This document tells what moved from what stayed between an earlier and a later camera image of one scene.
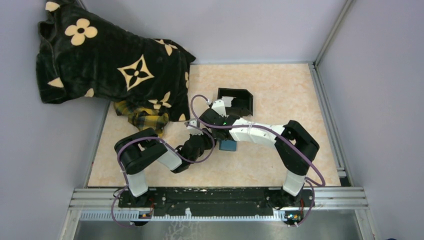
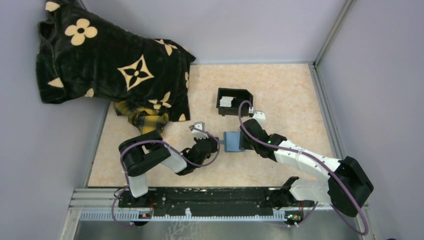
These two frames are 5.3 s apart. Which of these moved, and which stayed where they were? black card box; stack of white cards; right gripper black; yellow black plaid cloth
Moved: right gripper black
Stayed: black card box; stack of white cards; yellow black plaid cloth
